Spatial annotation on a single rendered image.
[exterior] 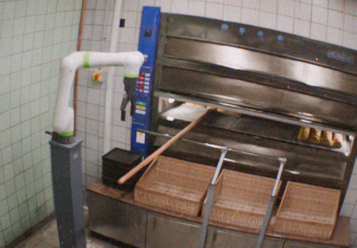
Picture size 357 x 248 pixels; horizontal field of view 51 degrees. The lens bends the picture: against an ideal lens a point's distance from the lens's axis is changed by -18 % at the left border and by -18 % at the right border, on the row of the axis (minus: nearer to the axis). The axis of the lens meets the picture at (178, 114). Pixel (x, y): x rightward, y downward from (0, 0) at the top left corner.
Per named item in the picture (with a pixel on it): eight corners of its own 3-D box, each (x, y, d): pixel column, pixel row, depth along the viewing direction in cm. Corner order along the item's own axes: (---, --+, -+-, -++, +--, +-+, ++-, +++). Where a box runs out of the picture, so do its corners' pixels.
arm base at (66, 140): (42, 138, 301) (41, 130, 299) (51, 132, 315) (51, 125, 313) (68, 145, 294) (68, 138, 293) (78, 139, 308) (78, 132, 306)
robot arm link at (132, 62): (123, 54, 265) (141, 55, 264) (126, 51, 277) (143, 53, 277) (120, 76, 268) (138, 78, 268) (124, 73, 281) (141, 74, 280)
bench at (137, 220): (113, 217, 435) (113, 168, 418) (331, 262, 358) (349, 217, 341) (87, 237, 384) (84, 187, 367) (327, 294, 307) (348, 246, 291)
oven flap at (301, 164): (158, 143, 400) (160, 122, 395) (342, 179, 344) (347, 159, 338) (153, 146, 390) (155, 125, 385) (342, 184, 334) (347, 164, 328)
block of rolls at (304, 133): (302, 122, 416) (303, 116, 415) (342, 130, 401) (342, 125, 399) (297, 139, 361) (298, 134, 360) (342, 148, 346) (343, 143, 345)
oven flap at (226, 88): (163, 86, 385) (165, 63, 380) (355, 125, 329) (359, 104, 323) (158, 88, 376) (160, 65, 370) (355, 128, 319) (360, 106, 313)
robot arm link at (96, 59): (88, 69, 281) (89, 53, 278) (93, 66, 292) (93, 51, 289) (142, 69, 279) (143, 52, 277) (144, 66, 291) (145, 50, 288)
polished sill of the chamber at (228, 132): (160, 119, 394) (160, 115, 393) (348, 157, 337) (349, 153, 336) (157, 121, 389) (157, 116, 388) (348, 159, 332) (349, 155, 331)
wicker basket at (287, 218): (280, 207, 364) (287, 180, 356) (332, 214, 346) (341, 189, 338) (270, 231, 320) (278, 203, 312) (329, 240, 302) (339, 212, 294)
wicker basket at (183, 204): (155, 181, 402) (157, 153, 394) (214, 194, 385) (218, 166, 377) (132, 200, 357) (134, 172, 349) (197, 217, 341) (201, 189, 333)
